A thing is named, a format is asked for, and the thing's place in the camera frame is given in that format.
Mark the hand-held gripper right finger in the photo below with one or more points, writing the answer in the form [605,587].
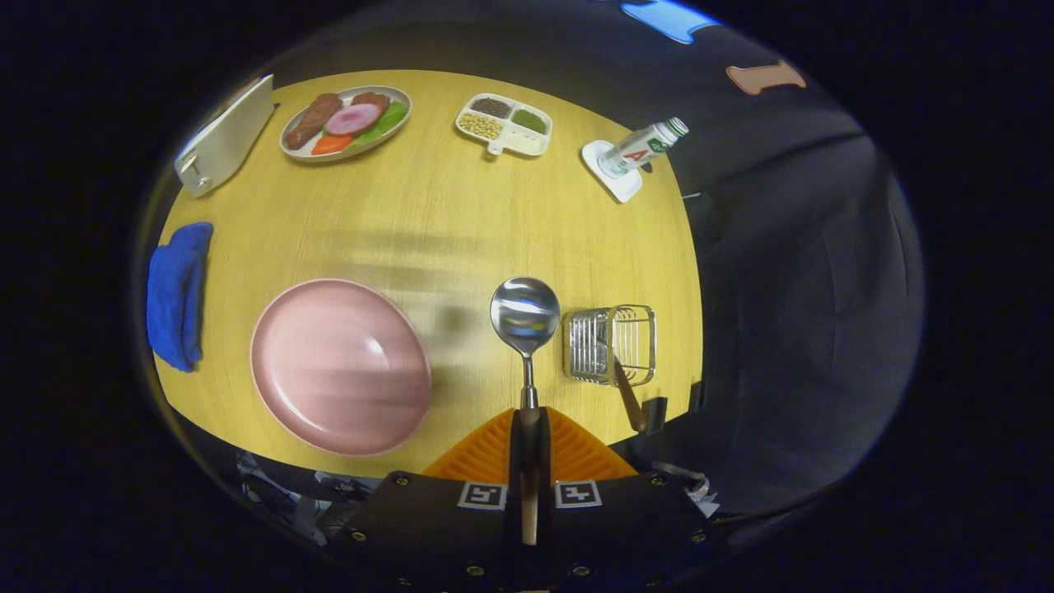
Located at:
[634,527]

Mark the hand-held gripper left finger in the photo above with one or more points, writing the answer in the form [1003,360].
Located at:
[412,527]

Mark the black table clamp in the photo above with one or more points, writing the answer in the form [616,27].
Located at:
[697,397]
[655,416]

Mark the pink plate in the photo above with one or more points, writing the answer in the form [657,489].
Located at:
[338,366]

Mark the blue cloth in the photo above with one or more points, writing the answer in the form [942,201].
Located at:
[177,296]

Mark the white square coaster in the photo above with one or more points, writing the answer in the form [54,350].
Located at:
[622,188]

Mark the white plastic bottle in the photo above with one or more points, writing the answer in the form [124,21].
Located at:
[642,148]

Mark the orange tomato slice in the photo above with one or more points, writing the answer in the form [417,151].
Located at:
[331,144]

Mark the grey plate with food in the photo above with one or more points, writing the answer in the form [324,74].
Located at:
[296,150]

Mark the green lettuce leaf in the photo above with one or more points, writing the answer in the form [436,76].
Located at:
[391,119]

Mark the pink ham slice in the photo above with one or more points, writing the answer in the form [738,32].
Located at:
[352,119]

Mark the white divided tray with beans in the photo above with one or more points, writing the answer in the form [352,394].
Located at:
[504,123]

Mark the large brown meat piece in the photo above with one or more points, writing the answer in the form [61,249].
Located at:
[311,119]

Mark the small brown meat piece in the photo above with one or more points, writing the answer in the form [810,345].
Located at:
[372,100]

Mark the white toaster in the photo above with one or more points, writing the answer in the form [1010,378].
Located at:
[222,140]

